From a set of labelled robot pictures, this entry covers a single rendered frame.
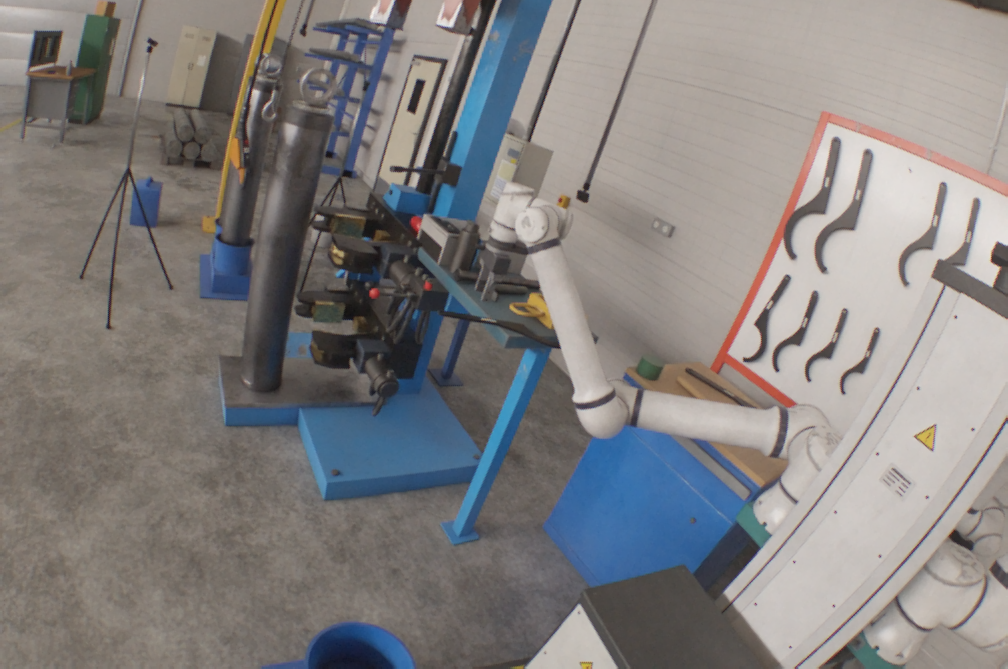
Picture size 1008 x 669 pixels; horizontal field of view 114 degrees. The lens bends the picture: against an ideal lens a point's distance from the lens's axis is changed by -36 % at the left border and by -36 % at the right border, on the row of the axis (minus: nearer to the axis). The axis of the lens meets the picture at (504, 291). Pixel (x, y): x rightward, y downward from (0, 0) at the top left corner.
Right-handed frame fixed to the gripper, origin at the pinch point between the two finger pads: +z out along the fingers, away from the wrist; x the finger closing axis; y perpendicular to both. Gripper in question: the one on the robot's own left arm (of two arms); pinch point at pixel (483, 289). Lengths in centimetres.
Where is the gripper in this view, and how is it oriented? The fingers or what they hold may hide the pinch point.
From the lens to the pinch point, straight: 153.5
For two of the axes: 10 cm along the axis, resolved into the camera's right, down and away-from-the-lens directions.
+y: -9.0, -1.8, -4.0
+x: 3.0, 4.2, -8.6
